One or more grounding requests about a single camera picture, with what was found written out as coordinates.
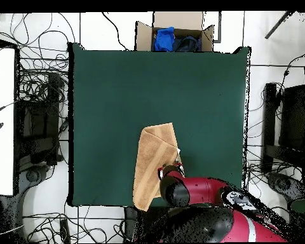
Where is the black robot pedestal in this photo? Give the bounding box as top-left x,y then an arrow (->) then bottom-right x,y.
124,207 -> 173,243

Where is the cardboard box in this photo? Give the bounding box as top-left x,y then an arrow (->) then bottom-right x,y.
135,11 -> 215,52

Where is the black cable tangle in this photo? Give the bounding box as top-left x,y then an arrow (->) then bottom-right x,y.
0,12 -> 77,102
245,142 -> 295,242

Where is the black power strip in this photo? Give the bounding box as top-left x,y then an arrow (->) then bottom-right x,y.
59,219 -> 71,243

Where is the black metal frame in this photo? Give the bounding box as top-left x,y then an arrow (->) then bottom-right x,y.
213,11 -> 222,43

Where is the long black cable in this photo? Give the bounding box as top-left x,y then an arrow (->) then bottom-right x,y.
101,11 -> 129,51

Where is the dark green table cloth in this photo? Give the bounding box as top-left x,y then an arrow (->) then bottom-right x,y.
67,42 -> 252,208

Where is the black equipment rack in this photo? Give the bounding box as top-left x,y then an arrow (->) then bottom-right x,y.
261,82 -> 305,173
16,72 -> 65,167

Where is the dark speckled chair base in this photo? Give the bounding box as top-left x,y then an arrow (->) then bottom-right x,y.
266,172 -> 305,204

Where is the white side table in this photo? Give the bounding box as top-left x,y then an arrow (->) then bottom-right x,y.
0,46 -> 17,196

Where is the grey metal bar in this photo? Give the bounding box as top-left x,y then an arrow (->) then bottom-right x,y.
264,11 -> 295,39

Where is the blue garment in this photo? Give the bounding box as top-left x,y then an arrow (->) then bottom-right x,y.
153,26 -> 175,52

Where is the grey round caster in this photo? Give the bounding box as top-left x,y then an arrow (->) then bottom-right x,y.
25,169 -> 41,183

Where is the dark navy garment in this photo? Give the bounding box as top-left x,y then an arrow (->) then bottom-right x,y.
172,35 -> 203,52

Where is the tan terry towel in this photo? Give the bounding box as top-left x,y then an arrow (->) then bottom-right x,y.
132,122 -> 181,212

